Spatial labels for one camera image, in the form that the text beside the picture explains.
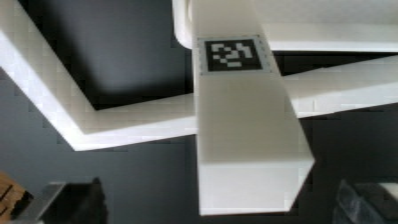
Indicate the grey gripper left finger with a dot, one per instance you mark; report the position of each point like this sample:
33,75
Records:
70,204

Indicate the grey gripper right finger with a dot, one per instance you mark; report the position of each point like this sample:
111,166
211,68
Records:
367,203

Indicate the white desk leg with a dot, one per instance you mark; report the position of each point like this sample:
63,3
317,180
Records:
255,158

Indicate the white desk top tray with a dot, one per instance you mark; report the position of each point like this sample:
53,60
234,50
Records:
305,25

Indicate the white front fence bar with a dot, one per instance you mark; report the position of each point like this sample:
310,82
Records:
328,90

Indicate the white left fence block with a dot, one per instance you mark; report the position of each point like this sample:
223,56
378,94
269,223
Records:
35,68

